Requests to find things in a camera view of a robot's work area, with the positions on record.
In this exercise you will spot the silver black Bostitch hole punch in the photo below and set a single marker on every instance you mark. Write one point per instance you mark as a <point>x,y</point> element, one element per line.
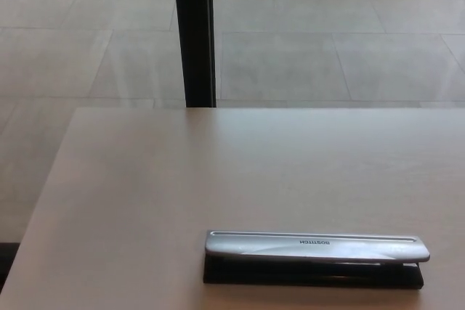
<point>276,248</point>

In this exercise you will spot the black vertical frame post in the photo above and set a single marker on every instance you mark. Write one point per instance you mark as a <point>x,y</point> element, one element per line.
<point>196,34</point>

